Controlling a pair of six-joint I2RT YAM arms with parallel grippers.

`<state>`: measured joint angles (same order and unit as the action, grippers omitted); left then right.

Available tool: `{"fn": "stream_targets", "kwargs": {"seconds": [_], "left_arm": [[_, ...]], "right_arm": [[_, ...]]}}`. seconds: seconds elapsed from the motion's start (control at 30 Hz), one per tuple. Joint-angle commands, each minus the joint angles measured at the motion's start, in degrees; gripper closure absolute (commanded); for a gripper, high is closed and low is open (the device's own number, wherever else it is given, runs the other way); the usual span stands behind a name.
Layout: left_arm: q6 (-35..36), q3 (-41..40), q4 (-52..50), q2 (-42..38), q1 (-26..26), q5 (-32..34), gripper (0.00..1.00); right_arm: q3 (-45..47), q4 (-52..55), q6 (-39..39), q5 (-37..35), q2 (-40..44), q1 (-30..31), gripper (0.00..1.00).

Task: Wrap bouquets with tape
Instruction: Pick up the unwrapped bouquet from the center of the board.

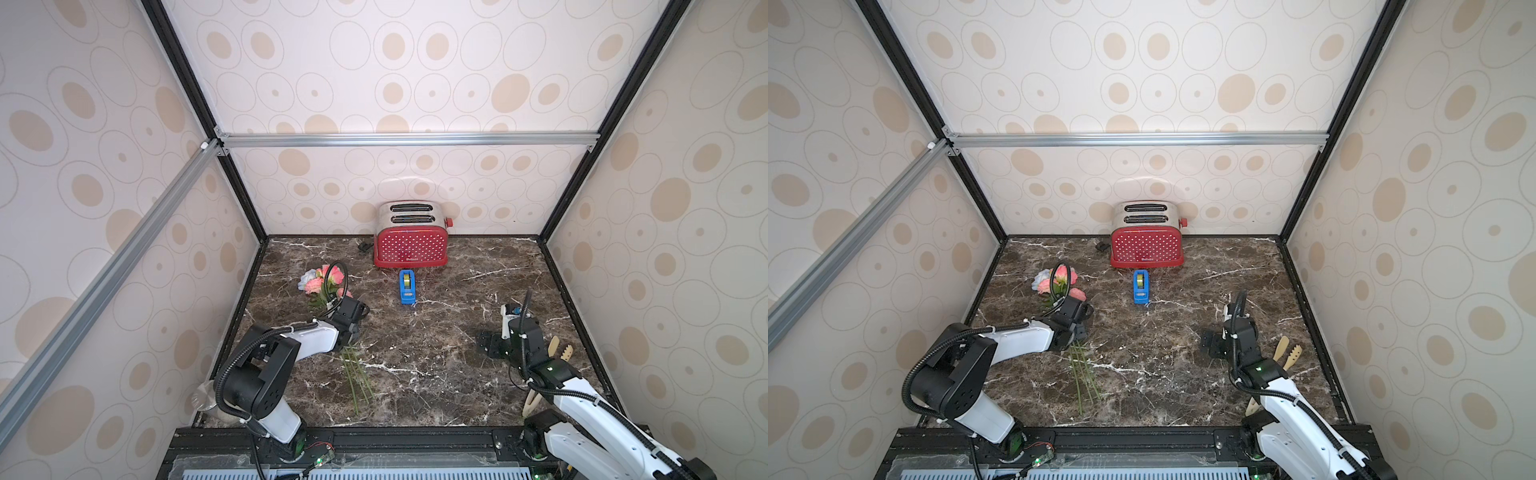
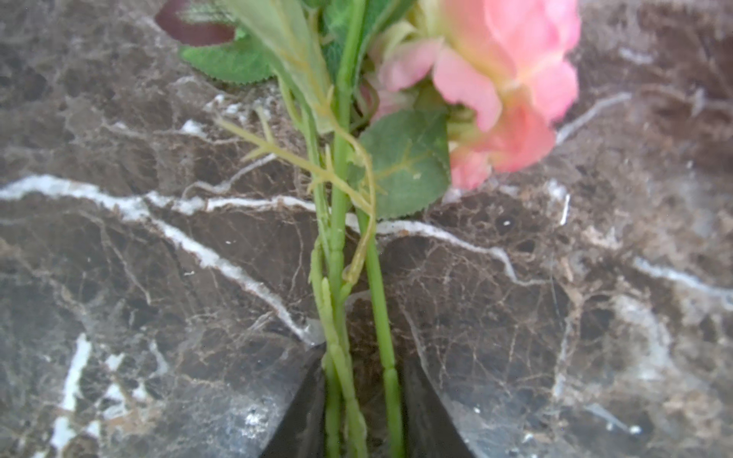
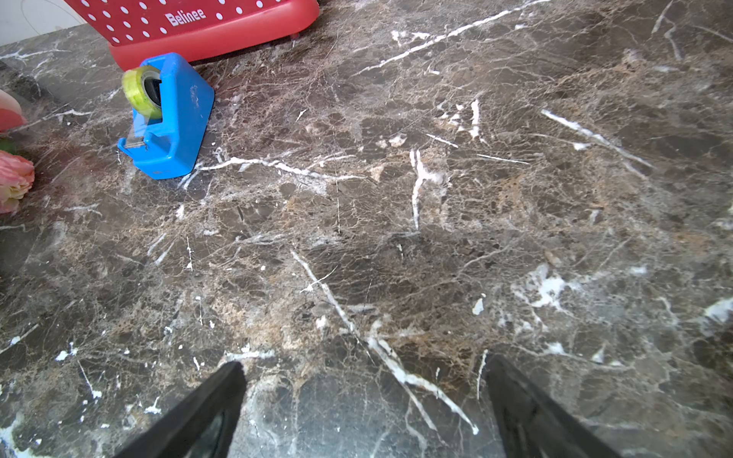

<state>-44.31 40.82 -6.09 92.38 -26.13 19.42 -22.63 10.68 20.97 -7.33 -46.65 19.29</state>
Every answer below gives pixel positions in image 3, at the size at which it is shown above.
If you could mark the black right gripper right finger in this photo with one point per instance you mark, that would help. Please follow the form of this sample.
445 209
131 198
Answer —
531 423

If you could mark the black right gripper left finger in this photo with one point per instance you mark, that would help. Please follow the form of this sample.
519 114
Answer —
201 425

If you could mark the yellow-green tape roll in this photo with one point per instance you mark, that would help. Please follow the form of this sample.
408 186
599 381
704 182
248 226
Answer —
141 87

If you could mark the blue tape dispenser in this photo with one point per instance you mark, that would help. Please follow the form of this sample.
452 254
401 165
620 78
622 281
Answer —
169 147

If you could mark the red polka dot toaster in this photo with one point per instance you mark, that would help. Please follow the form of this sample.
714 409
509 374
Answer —
195 29

